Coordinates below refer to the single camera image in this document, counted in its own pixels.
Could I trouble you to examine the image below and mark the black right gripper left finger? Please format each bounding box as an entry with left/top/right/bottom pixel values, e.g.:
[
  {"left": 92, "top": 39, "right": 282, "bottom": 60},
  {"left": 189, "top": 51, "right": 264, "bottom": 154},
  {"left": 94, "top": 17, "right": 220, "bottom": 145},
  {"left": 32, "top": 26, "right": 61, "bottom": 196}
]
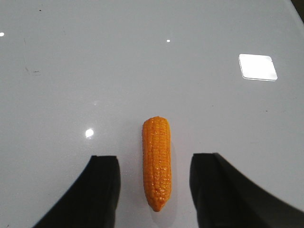
[{"left": 34, "top": 156, "right": 121, "bottom": 228}]

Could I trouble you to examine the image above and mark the orange plastic corn cob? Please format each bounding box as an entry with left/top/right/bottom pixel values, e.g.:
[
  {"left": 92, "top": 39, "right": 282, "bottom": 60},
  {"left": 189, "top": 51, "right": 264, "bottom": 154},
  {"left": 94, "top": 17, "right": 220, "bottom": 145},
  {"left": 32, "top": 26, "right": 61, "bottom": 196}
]
[{"left": 142, "top": 116, "right": 172, "bottom": 212}]

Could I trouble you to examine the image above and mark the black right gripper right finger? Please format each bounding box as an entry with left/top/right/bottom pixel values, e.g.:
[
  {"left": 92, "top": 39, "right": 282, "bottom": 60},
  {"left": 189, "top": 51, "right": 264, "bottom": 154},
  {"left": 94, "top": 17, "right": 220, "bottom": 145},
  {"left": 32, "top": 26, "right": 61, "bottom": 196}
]
[{"left": 190, "top": 153, "right": 304, "bottom": 228}]

